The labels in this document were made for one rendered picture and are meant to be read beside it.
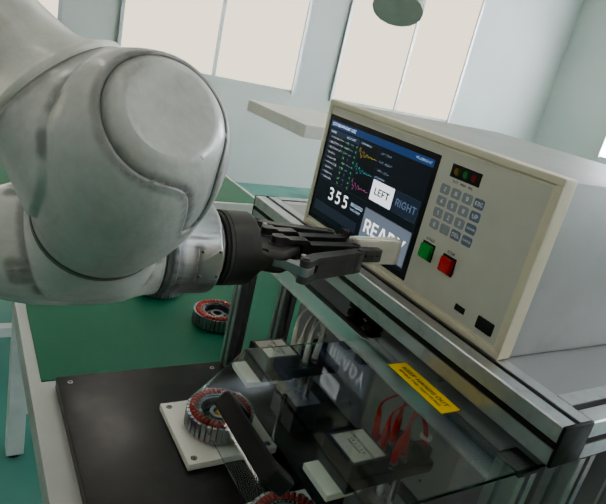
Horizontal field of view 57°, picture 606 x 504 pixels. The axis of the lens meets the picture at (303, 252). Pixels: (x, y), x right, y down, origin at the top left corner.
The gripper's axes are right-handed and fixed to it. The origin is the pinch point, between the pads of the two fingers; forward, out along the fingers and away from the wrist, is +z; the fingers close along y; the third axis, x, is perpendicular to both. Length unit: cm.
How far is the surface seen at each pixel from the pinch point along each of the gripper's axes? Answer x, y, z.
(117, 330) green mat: -43, -58, -12
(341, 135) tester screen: 9.1, -24.0, 8.5
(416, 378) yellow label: -11.6, 9.6, 3.0
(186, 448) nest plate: -39.9, -16.4, -11.1
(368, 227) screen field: -1.4, -12.0, 8.5
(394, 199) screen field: 4.1, -8.4, 8.5
